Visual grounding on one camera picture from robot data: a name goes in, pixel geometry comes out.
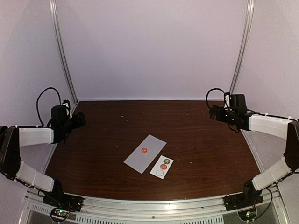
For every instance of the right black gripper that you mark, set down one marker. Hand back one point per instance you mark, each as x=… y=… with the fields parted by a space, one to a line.
x=214 y=110

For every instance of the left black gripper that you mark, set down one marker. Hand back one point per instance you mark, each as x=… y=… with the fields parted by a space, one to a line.
x=81 y=118

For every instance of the red white round sticker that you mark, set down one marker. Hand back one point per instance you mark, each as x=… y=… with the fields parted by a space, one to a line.
x=144 y=150

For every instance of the pale blue envelope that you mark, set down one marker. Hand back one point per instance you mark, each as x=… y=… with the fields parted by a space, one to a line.
x=140 y=161

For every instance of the white sticker sheet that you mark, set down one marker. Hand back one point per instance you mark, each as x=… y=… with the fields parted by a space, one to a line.
x=157 y=172

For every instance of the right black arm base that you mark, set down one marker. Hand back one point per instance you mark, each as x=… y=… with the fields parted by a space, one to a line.
x=240 y=200

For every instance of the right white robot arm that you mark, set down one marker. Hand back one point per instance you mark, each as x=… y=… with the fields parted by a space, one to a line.
x=238 y=117

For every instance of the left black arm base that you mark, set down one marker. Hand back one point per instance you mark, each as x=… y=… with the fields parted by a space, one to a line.
x=65 y=201

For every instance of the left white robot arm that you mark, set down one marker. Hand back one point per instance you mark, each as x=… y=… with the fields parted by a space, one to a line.
x=60 y=126

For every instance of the green round sticker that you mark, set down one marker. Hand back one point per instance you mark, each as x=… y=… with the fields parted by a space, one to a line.
x=166 y=161

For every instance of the orange round sticker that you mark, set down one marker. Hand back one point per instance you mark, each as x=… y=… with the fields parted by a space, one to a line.
x=163 y=167

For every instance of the left circuit board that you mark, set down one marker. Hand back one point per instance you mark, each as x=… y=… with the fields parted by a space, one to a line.
x=59 y=215

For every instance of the circuit board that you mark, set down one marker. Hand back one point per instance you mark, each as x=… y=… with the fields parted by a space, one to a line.
x=247 y=215
x=59 y=215

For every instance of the right circuit board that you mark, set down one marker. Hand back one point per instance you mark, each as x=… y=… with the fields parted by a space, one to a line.
x=247 y=215

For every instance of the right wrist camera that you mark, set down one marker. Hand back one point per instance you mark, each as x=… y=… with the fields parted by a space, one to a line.
x=227 y=99

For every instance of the aluminium front rail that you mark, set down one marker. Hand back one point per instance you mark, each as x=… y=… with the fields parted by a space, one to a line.
x=209 y=210

